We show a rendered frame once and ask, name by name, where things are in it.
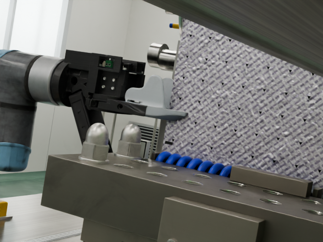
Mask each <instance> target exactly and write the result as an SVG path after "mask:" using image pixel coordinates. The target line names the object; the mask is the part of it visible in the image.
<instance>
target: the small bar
mask: <svg viewBox="0 0 323 242"><path fill-rule="evenodd" d="M230 180H231V181H235V182H240V183H244V184H249V185H253V186H257V187H261V188H265V189H270V190H274V191H278V192H283V193H286V194H292V195H296V196H300V197H305V198H306V197H309V196H310V195H311V190H312V185H313V181H309V180H304V179H300V178H295V177H290V176H286V175H282V174H277V173H273V172H268V171H264V170H260V169H254V168H249V167H245V166H241V165H236V166H232V168H231V174H230Z"/></svg>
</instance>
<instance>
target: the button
mask: <svg viewBox="0 0 323 242"><path fill-rule="evenodd" d="M7 207H8V202H6V201H3V200H0V217H3V216H6V213H7Z"/></svg>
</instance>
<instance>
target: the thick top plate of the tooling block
mask: <svg viewBox="0 0 323 242"><path fill-rule="evenodd" d="M80 155H81V154H62V155H48V161H47V168H46V174H45V180H44V186H43V192H42V198H41V204H40V205H41V206H44V207H48V208H51V209H54V210H58V211H61V212H64V213H67V214H71V215H74V216H77V217H80V218H84V219H88V220H91V221H94V222H97V223H101V224H104V225H107V226H111V227H114V228H117V229H120V230H124V231H127V232H131V233H134V234H137V235H141V236H144V237H147V238H151V239H154V240H158V234H159V228H160V223H161V217H162V209H163V203H164V199H165V198H166V197H171V196H176V197H179V198H183V199H187V200H191V201H194V202H198V203H202V204H206V205H210V206H214V207H218V208H222V209H226V210H230V211H234V212H237V213H241V214H245V215H248V216H252V217H256V218H261V219H264V220H265V225H264V231H263V236H262V241H261V242H323V199H320V198H316V197H311V196H309V197H306V198H305V197H300V196H296V195H292V194H286V193H283V192H278V191H274V190H270V189H265V188H261V187H257V186H253V185H249V184H244V183H240V182H236V181H231V180H230V178H229V177H225V176H220V175H216V174H212V173H207V172H203V171H199V170H195V169H189V168H185V167H181V166H177V165H173V164H168V163H164V162H160V161H155V160H152V159H143V158H142V159H141V160H136V159H126V158H122V157H117V156H115V155H114V153H108V157H107V159H108V160H109V164H99V163H91V162H86V161H82V160H79V159H78V156H80Z"/></svg>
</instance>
